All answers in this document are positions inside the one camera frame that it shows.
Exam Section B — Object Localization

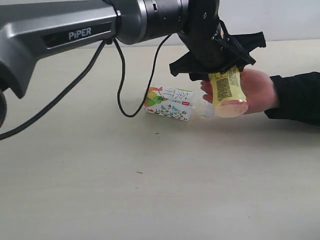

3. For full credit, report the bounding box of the black sleeved forearm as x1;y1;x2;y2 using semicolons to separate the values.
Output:
264;71;320;126

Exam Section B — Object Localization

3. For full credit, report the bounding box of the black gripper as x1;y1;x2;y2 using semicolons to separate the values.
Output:
168;19;267;82

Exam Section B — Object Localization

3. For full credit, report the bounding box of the clear tea bottle white label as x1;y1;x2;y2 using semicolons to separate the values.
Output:
143;85;215;122

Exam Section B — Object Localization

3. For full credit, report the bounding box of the open receiving human hand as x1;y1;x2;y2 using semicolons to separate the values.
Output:
240;69;279;114

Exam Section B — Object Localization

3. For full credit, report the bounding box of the yellow label bottle red cap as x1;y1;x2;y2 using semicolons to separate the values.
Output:
208;66;249;118

